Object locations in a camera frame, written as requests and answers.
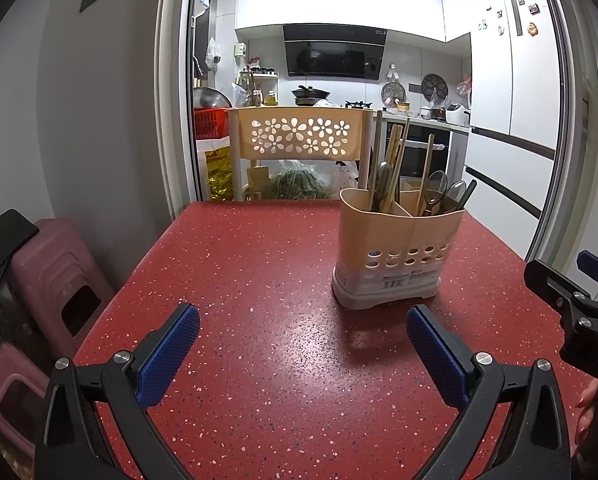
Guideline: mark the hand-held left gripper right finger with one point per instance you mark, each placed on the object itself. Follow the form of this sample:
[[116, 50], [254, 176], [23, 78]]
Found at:
[[436, 355]]

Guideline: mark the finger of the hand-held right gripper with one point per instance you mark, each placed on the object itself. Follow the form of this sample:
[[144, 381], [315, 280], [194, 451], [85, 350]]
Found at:
[[549, 280], [594, 264]]

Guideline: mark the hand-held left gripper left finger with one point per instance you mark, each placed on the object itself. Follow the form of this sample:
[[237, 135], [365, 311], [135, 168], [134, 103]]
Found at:
[[171, 355]]

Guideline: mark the beige plastic utensil holder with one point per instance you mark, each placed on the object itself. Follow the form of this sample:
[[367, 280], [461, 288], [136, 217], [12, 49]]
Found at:
[[379, 230]]

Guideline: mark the wooden chopstick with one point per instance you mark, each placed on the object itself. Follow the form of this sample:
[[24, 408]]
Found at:
[[405, 137], [428, 165], [397, 142], [391, 160]]

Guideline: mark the person's right hand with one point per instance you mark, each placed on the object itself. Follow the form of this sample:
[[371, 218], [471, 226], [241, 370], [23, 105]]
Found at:
[[586, 410]]

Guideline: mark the pink plastic stool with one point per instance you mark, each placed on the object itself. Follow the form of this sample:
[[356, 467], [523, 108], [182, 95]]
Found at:
[[54, 270], [9, 385]]

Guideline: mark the glass sliding door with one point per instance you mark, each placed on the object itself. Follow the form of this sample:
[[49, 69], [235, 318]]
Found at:
[[574, 110]]

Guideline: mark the built-in black oven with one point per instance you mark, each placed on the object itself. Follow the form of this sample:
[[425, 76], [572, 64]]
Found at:
[[440, 132]]

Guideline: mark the yellow oil bottle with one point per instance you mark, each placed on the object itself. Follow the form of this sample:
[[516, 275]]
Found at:
[[219, 175]]

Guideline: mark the white rice cooker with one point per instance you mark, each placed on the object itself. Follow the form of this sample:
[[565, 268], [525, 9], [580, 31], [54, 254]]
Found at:
[[456, 114]]

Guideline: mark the small cardboard boxes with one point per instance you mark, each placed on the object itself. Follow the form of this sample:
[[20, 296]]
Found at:
[[257, 179]]

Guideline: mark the white patterned plastic bag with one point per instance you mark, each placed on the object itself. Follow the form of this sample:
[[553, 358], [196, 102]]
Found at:
[[346, 175]]

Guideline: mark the white refrigerator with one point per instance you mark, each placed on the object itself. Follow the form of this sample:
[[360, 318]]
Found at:
[[499, 85]]

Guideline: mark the steel pots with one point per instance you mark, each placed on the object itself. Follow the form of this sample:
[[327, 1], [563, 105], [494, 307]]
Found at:
[[431, 112]]

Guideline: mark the kitchen counter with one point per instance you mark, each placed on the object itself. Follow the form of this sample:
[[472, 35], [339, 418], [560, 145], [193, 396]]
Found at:
[[414, 121]]

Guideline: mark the bag of green vegetables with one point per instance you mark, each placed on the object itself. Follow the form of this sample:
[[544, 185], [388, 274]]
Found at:
[[294, 182]]

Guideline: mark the dark round steamer rack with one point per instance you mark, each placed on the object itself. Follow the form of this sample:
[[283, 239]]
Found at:
[[435, 87]]

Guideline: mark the red plastic basket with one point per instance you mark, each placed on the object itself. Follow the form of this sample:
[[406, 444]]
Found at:
[[209, 122]]

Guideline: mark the grey round strainer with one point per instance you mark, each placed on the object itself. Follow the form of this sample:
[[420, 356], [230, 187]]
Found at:
[[394, 94]]

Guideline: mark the fridge magnet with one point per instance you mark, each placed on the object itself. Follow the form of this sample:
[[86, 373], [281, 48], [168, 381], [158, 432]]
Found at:
[[531, 27], [533, 8]]

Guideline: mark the gas stove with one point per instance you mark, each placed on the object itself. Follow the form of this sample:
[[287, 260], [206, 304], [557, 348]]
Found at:
[[358, 105]]

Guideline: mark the steel bowl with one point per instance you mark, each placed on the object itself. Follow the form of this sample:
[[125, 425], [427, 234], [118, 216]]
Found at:
[[209, 97]]

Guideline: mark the beige flower-cutout storage rack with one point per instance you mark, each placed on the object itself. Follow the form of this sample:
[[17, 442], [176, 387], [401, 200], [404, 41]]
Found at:
[[299, 112]]

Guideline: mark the black wok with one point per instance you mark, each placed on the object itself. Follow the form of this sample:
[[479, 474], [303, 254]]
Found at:
[[310, 92]]

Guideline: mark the white spice rack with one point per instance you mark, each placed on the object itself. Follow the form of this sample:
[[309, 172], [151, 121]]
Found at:
[[259, 72]]

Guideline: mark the hanging clear plastic bag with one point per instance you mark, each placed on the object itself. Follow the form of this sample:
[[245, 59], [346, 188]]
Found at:
[[214, 55]]

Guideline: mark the black range hood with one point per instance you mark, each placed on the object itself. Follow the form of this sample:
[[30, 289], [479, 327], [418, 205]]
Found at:
[[329, 57]]

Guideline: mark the white upper cabinets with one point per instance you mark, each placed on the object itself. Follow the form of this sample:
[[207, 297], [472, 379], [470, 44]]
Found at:
[[339, 0]]

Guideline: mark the white sliding door frame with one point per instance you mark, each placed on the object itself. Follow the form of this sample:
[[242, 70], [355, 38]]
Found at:
[[176, 85]]

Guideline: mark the wall socket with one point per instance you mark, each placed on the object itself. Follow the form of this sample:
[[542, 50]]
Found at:
[[240, 49]]

